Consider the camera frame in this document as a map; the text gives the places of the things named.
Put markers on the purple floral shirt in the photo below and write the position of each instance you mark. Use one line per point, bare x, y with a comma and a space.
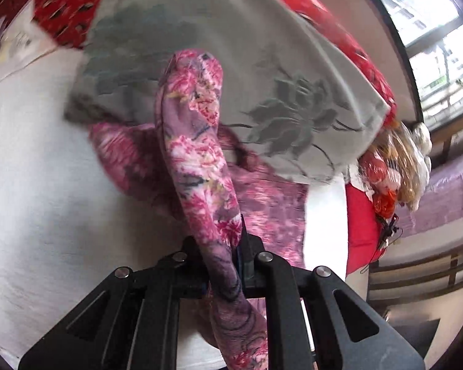
200, 154

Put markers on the window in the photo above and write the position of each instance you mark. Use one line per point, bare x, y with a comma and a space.
428, 27

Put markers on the white quilted mattress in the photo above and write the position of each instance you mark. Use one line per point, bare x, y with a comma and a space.
42, 200

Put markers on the dark wooden bed frame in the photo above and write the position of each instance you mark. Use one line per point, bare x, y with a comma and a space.
409, 273

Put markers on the plain red cloth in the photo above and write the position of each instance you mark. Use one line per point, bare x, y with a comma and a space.
360, 231

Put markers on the grey floral pillow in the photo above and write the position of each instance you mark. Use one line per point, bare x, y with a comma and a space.
216, 46

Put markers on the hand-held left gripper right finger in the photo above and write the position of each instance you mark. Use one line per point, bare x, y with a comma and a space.
250, 273

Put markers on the purple bed cover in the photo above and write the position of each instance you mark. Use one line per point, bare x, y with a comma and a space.
447, 192

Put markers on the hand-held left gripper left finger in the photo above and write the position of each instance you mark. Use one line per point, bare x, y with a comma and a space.
193, 273

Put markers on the red patterned blanket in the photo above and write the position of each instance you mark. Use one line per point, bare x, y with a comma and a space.
61, 11

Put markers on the plastic-wrapped bundle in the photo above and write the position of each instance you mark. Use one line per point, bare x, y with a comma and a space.
393, 162

